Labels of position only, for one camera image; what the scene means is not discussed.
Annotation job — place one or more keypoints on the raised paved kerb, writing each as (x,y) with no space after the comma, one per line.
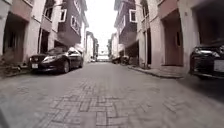
(156,72)

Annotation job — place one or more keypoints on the white car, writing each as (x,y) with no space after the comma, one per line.
(92,60)

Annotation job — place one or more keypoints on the row of terraced buildings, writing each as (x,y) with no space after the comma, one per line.
(160,26)
(40,23)

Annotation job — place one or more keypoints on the vehicle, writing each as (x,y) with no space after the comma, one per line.
(117,60)

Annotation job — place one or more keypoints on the grey brick paved road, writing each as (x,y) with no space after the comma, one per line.
(106,90)

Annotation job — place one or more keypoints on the black car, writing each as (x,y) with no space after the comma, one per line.
(56,60)
(208,60)

